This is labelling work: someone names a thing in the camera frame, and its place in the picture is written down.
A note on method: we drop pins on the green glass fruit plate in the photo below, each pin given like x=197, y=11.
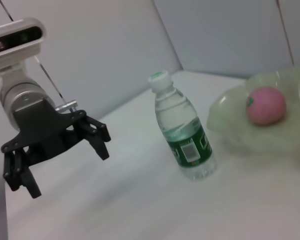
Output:
x=240, y=140

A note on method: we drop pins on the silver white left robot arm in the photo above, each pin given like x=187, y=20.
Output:
x=20, y=95

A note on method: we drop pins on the pink toy peach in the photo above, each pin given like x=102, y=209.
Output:
x=267, y=105

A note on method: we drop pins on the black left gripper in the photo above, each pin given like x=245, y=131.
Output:
x=45, y=135

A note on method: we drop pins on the clear green-label water bottle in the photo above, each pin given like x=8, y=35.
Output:
x=180, y=120

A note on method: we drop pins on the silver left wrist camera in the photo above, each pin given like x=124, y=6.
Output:
x=15, y=42

